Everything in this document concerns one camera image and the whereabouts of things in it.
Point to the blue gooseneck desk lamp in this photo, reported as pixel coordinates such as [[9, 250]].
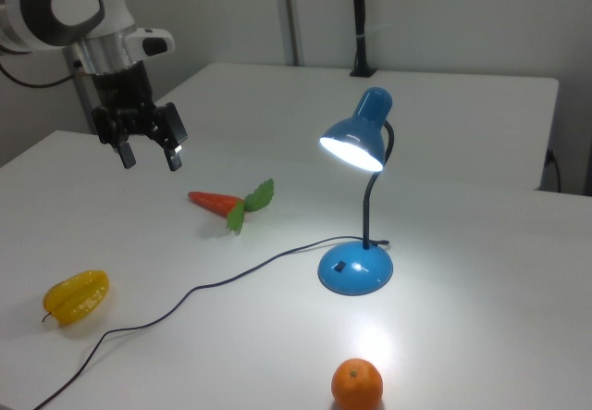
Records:
[[356, 271]]

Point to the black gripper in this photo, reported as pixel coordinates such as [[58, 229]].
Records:
[[122, 88]]

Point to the black pole with clamp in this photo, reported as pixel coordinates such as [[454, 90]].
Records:
[[360, 12]]

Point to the orange plastic carrot with leaves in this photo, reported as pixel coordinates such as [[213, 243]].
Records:
[[213, 199]]

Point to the orange mandarin fruit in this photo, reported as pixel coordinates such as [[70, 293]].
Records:
[[356, 382]]

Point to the yellow plastic starfruit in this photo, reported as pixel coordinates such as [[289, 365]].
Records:
[[76, 296]]

